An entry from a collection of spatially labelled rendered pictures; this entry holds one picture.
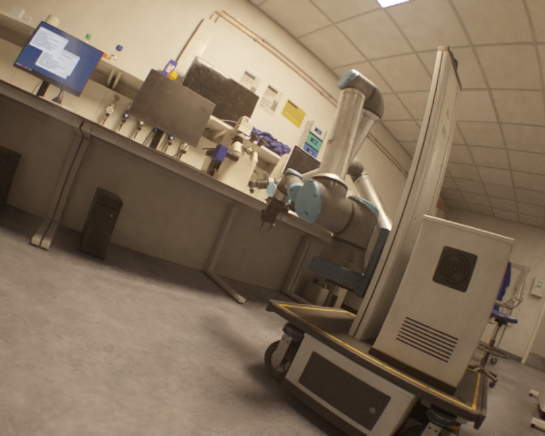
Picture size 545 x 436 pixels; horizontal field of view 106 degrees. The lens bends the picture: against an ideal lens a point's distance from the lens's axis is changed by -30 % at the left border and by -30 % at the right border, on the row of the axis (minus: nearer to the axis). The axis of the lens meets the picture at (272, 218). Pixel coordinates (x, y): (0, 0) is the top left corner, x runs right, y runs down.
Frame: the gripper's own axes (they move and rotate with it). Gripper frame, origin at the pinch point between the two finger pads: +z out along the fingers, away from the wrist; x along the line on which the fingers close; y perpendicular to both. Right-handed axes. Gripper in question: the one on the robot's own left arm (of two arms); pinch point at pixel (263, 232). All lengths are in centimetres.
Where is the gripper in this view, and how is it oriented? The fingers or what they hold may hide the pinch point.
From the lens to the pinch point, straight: 158.6
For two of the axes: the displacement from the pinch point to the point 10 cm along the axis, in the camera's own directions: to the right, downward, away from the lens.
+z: -4.9, 8.0, 3.5
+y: -3.8, -5.5, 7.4
